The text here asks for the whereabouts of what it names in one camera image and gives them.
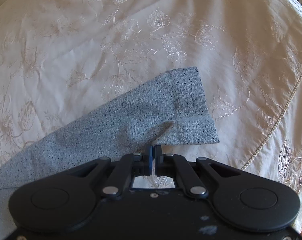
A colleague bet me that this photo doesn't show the grey speckled pants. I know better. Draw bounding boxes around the grey speckled pants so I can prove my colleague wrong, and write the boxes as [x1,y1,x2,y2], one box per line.
[0,67,219,239]

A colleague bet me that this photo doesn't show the cream embroidered bedspread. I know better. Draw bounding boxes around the cream embroidered bedspread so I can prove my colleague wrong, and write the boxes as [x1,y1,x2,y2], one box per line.
[0,0,302,231]

